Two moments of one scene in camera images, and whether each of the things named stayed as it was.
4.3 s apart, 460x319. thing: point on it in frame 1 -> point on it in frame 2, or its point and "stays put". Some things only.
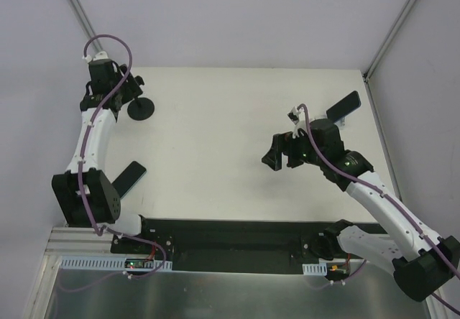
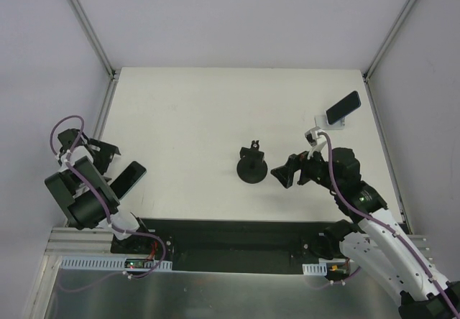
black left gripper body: x=126 y=89 -> x=86 y=146
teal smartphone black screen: x=127 y=179 stays put
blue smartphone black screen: x=344 y=106 stays put
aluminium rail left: x=72 y=240 stays put
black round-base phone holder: x=140 y=108 -> x=252 y=167
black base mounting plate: x=236 y=246 stays put
